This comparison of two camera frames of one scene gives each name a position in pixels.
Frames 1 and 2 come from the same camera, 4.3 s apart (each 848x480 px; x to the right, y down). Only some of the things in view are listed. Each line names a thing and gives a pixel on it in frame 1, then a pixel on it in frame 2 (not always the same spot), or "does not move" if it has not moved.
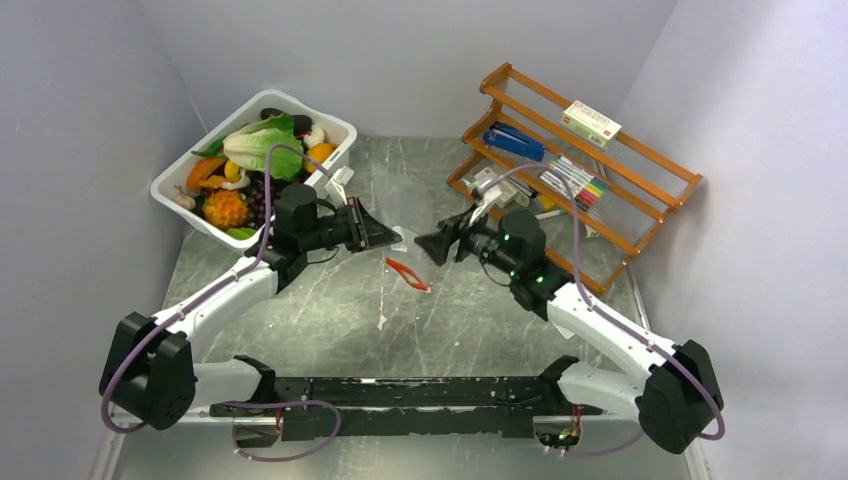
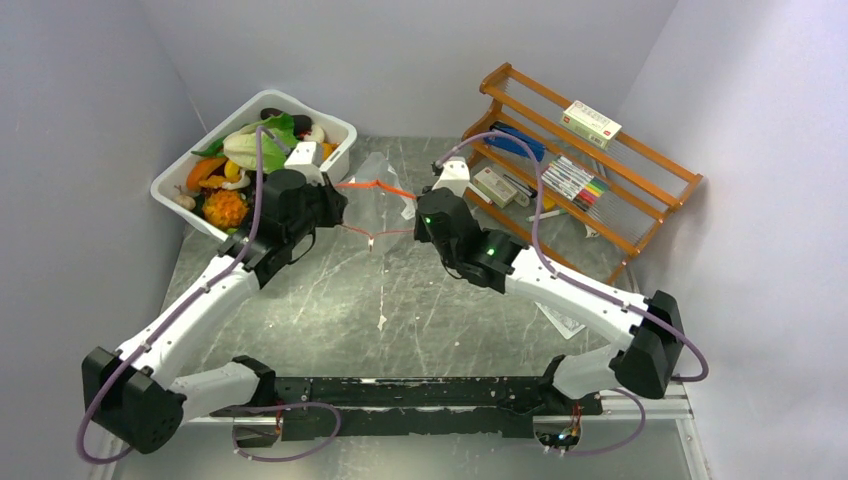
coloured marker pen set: (572, 181) does not move
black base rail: (406, 408) does not move
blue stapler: (511, 139) does not move
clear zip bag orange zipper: (405, 256) → (377, 202)
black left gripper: (364, 231) → (335, 204)
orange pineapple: (225, 208) does not move
